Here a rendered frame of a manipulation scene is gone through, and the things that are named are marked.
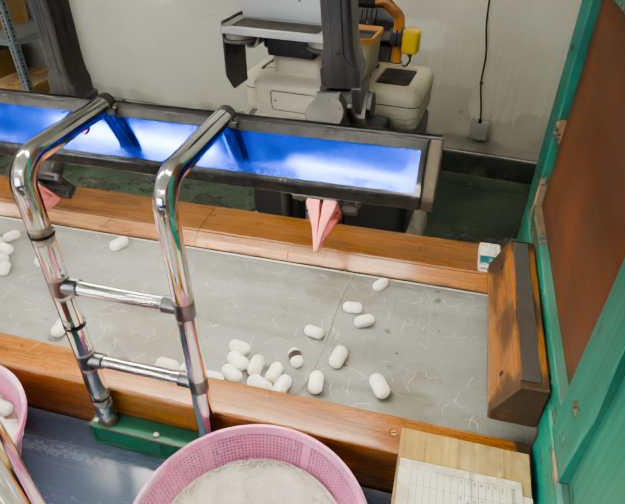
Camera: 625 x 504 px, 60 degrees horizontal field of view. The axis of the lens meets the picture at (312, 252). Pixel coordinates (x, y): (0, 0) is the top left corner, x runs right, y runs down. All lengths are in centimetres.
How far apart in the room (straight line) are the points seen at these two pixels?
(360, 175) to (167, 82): 284
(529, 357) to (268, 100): 95
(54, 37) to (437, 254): 76
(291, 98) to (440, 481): 98
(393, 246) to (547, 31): 183
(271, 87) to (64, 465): 95
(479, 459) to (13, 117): 69
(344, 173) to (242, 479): 39
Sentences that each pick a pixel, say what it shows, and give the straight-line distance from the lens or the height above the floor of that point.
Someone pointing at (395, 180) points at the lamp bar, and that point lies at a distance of 58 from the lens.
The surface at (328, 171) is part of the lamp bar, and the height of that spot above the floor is 107.
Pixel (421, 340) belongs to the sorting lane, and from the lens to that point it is 87.
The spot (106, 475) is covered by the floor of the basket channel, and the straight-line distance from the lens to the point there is 83.
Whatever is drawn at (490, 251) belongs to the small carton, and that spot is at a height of 78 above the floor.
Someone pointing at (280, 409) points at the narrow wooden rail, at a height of 76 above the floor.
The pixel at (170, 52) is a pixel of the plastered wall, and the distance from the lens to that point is 329.
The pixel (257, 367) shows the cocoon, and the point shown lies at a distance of 79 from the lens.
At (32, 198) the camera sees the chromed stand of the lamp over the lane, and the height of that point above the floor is 108.
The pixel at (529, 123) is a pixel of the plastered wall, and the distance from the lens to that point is 282.
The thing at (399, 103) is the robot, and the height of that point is 78.
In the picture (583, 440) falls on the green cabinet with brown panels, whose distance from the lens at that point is 58.
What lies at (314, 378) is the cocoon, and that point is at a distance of 77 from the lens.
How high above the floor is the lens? 135
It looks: 37 degrees down
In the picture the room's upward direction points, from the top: straight up
